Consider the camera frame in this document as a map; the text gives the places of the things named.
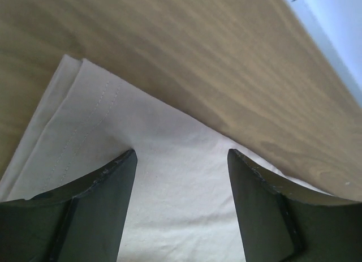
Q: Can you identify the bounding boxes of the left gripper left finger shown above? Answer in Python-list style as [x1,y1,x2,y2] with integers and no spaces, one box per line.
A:
[1,150,137,261]

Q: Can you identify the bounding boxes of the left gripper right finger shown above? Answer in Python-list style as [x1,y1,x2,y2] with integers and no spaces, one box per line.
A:
[227,149,361,261]

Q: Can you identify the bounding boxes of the beige t shirt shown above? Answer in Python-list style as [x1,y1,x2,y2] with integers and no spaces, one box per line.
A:
[0,54,334,262]

